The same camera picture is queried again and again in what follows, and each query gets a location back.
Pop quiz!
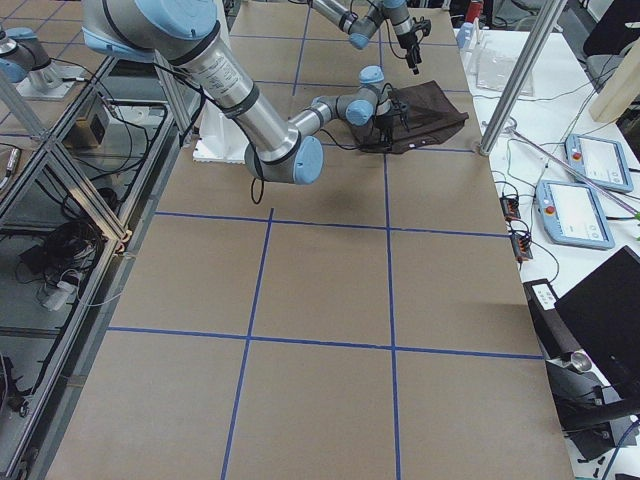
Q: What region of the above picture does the reacher grabber stick tool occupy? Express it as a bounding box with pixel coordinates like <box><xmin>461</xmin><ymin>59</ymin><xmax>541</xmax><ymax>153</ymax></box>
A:
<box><xmin>500</xmin><ymin>123</ymin><xmax>639</xmax><ymax>220</ymax></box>

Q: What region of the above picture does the aluminium frame post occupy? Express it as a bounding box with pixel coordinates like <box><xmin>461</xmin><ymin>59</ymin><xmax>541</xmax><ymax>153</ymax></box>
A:
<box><xmin>478</xmin><ymin>0</ymin><xmax>566</xmax><ymax>156</ymax></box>

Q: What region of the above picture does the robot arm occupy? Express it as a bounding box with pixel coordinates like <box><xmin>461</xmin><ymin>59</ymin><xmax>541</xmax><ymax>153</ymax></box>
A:
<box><xmin>82</xmin><ymin>1</ymin><xmax>394</xmax><ymax>185</ymax></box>
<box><xmin>306</xmin><ymin>0</ymin><xmax>431</xmax><ymax>75</ymax></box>

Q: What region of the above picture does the black relay board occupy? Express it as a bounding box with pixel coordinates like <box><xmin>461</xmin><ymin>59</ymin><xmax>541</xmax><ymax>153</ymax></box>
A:
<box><xmin>510</xmin><ymin>231</ymin><xmax>533</xmax><ymax>263</ymax></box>
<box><xmin>499</xmin><ymin>195</ymin><xmax>521</xmax><ymax>221</ymax></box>

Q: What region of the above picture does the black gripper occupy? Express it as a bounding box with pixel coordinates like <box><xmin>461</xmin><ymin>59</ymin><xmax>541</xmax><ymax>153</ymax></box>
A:
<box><xmin>375</xmin><ymin>98</ymin><xmax>409</xmax><ymax>148</ymax></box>
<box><xmin>398</xmin><ymin>17</ymin><xmax>431</xmax><ymax>75</ymax></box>

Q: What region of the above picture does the red bottle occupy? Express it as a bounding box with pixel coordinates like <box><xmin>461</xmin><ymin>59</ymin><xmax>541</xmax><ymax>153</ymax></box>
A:
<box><xmin>465</xmin><ymin>0</ymin><xmax>483</xmax><ymax>23</ymax></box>

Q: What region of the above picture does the black monitor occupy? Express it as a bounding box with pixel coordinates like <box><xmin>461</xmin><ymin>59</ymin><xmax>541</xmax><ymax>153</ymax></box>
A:
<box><xmin>555</xmin><ymin>246</ymin><xmax>639</xmax><ymax>398</ymax></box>

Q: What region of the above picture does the clear plastic bag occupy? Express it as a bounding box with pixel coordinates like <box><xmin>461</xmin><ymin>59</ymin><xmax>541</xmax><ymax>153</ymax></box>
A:
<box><xmin>472</xmin><ymin>46</ymin><xmax>519</xmax><ymax>92</ymax></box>

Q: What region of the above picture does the far blue teach pendant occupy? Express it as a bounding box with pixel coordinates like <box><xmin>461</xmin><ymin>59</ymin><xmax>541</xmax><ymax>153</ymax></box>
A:
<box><xmin>565</xmin><ymin>134</ymin><xmax>634</xmax><ymax>193</ymax></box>

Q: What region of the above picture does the blue teach pendant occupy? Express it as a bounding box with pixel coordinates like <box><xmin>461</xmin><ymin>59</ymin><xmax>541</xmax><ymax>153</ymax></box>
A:
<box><xmin>535</xmin><ymin>180</ymin><xmax>615</xmax><ymax>250</ymax></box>
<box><xmin>565</xmin><ymin>134</ymin><xmax>634</xmax><ymax>193</ymax></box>

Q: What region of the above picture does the brown t-shirt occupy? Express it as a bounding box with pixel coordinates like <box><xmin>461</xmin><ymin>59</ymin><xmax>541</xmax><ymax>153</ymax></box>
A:
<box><xmin>348</xmin><ymin>81</ymin><xmax>469</xmax><ymax>155</ymax></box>

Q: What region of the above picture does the near blue teach pendant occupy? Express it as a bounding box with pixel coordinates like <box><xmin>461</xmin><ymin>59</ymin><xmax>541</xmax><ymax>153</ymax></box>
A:
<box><xmin>535</xmin><ymin>180</ymin><xmax>615</xmax><ymax>250</ymax></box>

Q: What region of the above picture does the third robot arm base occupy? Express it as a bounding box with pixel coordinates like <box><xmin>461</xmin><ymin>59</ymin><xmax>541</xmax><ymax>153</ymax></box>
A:
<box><xmin>1</xmin><ymin>27</ymin><xmax>76</xmax><ymax>100</ymax></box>

